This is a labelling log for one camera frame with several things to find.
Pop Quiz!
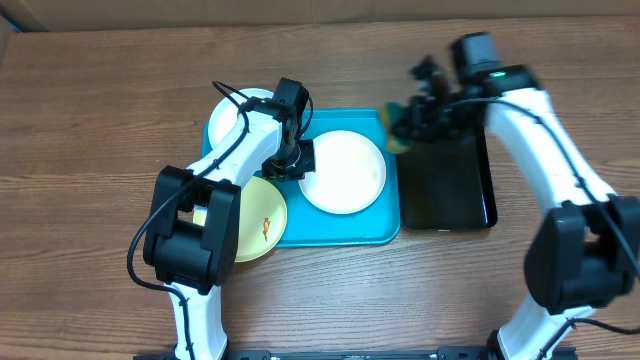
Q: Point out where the green yellow sponge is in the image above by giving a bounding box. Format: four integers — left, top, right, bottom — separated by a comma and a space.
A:
378, 102, 411, 155

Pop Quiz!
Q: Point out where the white plate with stain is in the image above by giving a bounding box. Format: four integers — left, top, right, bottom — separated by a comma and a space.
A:
298, 130, 386, 215

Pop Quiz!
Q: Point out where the yellow plate with stain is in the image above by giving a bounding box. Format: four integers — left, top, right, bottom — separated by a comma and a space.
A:
192, 175, 289, 264

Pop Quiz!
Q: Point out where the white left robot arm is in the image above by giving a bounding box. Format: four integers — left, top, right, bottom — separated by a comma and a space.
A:
127, 78, 315, 359

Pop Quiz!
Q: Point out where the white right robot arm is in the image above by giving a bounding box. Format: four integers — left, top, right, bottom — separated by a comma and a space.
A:
379, 32, 639, 359

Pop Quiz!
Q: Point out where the blue plastic tray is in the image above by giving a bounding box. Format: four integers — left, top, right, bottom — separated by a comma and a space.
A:
201, 108, 402, 249

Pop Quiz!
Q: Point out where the black water tray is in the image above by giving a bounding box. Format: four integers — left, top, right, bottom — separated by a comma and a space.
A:
396, 127, 498, 231

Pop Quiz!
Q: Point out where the white plate rear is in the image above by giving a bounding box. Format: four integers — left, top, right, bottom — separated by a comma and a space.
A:
206, 88, 273, 148

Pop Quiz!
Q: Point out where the cardboard back panel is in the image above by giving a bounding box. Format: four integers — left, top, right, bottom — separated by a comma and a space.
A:
1, 0, 639, 32

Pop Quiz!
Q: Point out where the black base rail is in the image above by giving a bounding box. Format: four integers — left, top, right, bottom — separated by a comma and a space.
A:
133, 345, 579, 360

